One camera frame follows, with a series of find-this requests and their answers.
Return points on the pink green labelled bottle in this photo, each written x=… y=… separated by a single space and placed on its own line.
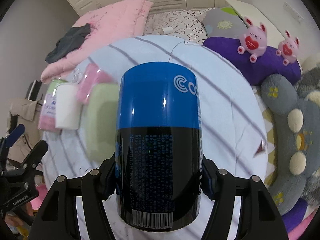
x=48 y=110

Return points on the blue black cooltowel can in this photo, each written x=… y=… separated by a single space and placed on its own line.
x=158 y=150

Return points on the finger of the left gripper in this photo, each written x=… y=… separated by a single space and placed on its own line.
x=32 y=160
x=14 y=135

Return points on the light green felt cup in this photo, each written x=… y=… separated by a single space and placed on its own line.
x=100 y=129

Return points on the grey plush toy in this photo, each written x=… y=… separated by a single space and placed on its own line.
x=296 y=121

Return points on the heart patterned pillow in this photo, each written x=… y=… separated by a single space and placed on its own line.
x=186 y=24

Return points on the pink folded quilt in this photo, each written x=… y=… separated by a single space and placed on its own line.
x=109 y=24

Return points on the small pink bunny plush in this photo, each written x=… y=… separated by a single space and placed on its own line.
x=288 y=49

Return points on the grey flower pillow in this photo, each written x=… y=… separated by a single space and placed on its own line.
x=222 y=22

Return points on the white paper cup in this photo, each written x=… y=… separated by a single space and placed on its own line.
x=68 y=108

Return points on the purple cushion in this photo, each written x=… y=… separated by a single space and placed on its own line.
x=255 y=73

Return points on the dark grey cloth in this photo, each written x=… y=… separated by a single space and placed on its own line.
x=71 y=41

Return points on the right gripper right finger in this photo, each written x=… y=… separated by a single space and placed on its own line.
x=259 y=217

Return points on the large pink bunny plush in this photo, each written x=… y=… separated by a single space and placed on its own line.
x=253 y=40

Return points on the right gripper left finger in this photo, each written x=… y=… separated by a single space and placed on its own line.
x=58 y=215

